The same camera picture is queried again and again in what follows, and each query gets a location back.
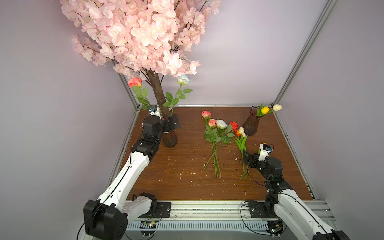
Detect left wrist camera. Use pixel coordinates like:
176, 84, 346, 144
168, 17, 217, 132
149, 105, 162, 118

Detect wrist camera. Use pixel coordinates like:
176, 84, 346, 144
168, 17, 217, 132
258, 144, 274, 162
149, 105, 162, 118

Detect white rose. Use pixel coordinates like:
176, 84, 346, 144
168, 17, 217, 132
164, 75, 193, 114
216, 120, 235, 177

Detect pink rose far left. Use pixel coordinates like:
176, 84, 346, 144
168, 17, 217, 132
202, 111, 218, 177

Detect right controller board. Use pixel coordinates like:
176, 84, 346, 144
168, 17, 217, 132
267, 219, 285, 238

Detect aluminium front rail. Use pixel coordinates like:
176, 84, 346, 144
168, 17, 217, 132
87, 200, 336, 222

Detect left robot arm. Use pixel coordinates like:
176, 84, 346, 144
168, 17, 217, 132
83, 114, 181, 240

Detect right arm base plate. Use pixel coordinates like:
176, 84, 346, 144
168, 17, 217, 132
248, 201, 277, 219

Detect dark glass vase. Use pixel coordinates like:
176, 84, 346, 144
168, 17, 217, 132
242, 106, 261, 136
162, 130, 178, 148

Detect pink cherry blossom tree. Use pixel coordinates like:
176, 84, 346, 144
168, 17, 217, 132
61, 1, 221, 117

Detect pink orange rose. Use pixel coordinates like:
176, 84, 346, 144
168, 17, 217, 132
129, 77, 151, 110

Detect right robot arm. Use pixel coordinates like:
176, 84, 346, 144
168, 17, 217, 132
243, 150, 349, 240

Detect dark glass vase left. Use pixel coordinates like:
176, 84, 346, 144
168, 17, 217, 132
162, 130, 178, 148

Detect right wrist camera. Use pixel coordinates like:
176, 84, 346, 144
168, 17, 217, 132
258, 144, 274, 162

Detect white tulip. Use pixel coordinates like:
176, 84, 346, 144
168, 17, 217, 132
268, 105, 282, 113

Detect pink rose middle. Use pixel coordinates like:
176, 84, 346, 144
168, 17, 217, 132
203, 118, 221, 178

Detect left controller board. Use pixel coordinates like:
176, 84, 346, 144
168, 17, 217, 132
139, 221, 158, 240

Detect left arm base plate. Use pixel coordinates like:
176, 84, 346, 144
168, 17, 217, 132
140, 202, 172, 219

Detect controller board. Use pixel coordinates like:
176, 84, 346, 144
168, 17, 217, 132
139, 221, 158, 240
267, 219, 285, 238

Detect red rose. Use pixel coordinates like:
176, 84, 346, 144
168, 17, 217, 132
230, 122, 239, 133

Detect dark glass vase right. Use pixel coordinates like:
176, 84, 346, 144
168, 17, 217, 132
242, 106, 261, 136

